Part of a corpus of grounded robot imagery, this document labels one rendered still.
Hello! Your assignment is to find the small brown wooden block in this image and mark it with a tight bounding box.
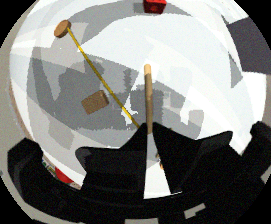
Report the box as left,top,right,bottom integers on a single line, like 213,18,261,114
82,89,110,115

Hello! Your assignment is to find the red cube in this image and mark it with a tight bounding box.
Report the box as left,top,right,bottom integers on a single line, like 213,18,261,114
143,0,167,15

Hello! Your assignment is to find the brown round wooden button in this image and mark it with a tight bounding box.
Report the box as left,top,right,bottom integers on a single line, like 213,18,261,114
54,19,71,37

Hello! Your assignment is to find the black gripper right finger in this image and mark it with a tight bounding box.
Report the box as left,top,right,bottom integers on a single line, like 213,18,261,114
152,123,233,194

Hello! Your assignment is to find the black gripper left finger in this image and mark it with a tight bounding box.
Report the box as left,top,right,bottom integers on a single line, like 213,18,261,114
75,123,148,192

